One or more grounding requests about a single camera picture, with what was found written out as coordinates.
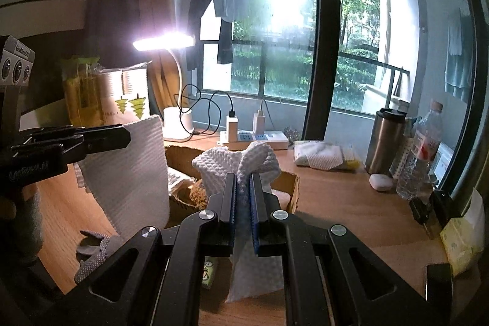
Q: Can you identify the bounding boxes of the black charging cable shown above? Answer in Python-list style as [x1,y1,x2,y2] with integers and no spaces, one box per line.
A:
[179,83,234,137]

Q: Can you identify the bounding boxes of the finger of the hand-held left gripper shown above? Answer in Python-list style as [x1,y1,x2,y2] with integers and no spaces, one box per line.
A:
[11,123,131,168]

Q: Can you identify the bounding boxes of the clear water bottle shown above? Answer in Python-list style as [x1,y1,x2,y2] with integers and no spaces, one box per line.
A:
[395,100,444,200]

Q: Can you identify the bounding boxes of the cardboard box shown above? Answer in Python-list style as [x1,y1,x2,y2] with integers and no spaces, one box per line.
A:
[164,145,300,231]

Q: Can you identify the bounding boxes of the white desk lamp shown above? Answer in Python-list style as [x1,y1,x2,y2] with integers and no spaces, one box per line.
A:
[132,31,196,142]

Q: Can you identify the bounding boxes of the green bag of paper cups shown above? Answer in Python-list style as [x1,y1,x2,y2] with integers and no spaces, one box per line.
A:
[60,57,104,128]

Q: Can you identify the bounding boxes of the tan curtain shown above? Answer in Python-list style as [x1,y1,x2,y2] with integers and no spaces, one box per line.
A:
[141,0,186,113]

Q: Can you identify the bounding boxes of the hanging teal towel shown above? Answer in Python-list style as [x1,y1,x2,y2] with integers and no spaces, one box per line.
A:
[445,7,474,103]

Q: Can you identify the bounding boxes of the brown loofah scrubber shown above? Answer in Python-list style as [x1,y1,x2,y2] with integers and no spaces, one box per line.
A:
[189,183,209,206]

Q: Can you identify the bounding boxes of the white fine-textured towel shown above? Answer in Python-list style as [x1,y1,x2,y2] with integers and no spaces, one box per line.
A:
[77,115,171,240]

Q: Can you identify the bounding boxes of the white cloth packet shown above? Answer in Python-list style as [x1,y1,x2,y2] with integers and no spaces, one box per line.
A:
[293,140,362,172]

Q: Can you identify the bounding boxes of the white power strip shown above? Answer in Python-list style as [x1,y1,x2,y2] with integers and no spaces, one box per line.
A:
[219,130,289,151]

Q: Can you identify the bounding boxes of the white bag of paper cups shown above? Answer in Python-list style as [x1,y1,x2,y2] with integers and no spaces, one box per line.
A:
[97,60,153,126]

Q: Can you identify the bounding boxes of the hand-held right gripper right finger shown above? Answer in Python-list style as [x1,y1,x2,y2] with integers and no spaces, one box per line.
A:
[250,172,428,326]

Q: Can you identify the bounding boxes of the steel thermos mug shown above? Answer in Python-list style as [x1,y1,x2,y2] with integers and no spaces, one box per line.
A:
[365,108,407,176]

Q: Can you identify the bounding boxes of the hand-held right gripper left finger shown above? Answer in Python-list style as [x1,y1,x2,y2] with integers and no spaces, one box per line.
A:
[74,172,239,326]

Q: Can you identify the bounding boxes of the white earbuds case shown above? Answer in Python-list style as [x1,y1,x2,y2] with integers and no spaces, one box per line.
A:
[369,173,394,192]

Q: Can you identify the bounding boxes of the green cartoon tissue pack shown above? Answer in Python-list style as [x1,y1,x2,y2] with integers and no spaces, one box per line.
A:
[202,256,219,290]

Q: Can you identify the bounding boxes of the yellow tissue pack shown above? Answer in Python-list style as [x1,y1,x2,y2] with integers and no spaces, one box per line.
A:
[439,189,486,277]

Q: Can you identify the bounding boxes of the hanging dark garment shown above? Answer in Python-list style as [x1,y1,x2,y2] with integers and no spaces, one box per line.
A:
[186,0,234,71]

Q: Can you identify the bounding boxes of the black keys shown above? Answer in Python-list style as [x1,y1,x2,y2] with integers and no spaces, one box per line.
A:
[410,196,434,239]

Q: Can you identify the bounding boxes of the white square charger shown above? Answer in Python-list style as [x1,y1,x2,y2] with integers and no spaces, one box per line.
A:
[226,115,240,141]

